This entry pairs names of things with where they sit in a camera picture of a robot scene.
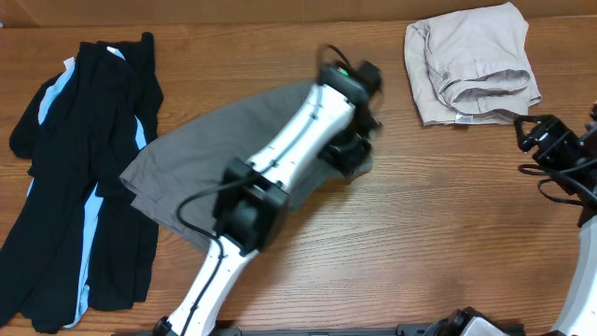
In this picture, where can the beige folded shorts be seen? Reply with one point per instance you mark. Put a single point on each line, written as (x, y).
(470, 67)

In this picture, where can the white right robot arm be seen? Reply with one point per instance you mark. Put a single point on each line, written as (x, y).
(578, 315)

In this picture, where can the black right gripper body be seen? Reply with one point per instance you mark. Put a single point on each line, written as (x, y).
(561, 150)

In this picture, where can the black garment with blue stripes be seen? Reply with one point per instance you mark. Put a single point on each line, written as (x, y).
(78, 243)

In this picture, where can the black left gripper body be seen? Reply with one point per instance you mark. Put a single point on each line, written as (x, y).
(347, 146)

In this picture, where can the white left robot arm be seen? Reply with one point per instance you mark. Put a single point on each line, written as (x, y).
(333, 124)

